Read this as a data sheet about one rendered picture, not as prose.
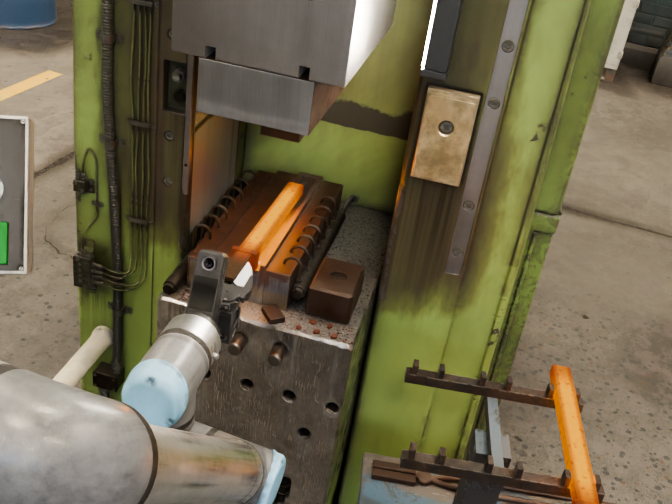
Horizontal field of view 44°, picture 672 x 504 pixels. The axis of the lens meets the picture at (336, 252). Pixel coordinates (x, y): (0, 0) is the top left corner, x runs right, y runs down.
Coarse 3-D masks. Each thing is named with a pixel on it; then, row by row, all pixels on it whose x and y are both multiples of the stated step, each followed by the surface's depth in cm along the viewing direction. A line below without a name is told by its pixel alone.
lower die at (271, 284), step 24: (264, 192) 180; (312, 192) 181; (336, 192) 184; (240, 216) 171; (216, 240) 162; (240, 240) 161; (288, 240) 163; (192, 264) 156; (264, 264) 153; (288, 264) 156; (264, 288) 155; (288, 288) 154
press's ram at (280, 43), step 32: (192, 0) 132; (224, 0) 131; (256, 0) 129; (288, 0) 128; (320, 0) 127; (352, 0) 126; (384, 0) 150; (192, 32) 134; (224, 32) 133; (256, 32) 132; (288, 32) 130; (320, 32) 129; (352, 32) 128; (384, 32) 160; (256, 64) 134; (288, 64) 133; (320, 64) 132; (352, 64) 134
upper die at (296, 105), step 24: (216, 72) 137; (240, 72) 136; (264, 72) 135; (216, 96) 139; (240, 96) 138; (264, 96) 137; (288, 96) 136; (312, 96) 135; (336, 96) 154; (240, 120) 140; (264, 120) 139; (288, 120) 138; (312, 120) 138
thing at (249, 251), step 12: (288, 192) 170; (300, 192) 172; (276, 204) 164; (288, 204) 165; (264, 216) 159; (276, 216) 160; (264, 228) 155; (276, 228) 158; (252, 240) 150; (264, 240) 151; (240, 252) 145; (252, 252) 145; (228, 264) 141; (240, 264) 141; (252, 264) 146; (228, 276) 138
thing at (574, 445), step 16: (560, 368) 150; (560, 384) 146; (560, 400) 142; (576, 400) 142; (560, 416) 139; (576, 416) 139; (560, 432) 138; (576, 432) 135; (576, 448) 132; (576, 464) 129; (576, 480) 126; (592, 480) 126; (576, 496) 123; (592, 496) 123
